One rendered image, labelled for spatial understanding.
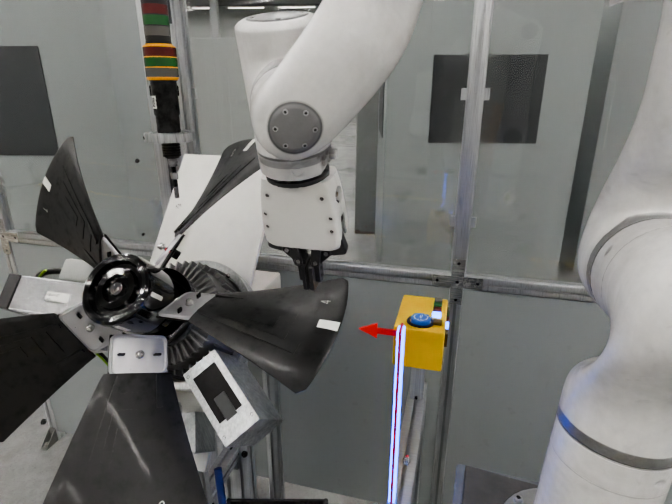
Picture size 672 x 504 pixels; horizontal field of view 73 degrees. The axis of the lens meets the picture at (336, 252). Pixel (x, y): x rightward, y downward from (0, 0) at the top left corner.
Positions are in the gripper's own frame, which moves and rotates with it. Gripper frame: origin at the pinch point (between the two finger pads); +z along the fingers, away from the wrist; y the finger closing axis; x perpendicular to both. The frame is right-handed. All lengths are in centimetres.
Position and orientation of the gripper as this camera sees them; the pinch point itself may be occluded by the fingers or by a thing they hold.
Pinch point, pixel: (311, 272)
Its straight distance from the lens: 62.5
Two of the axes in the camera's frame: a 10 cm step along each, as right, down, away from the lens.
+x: -2.5, 5.8, -7.7
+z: 0.7, 8.1, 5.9
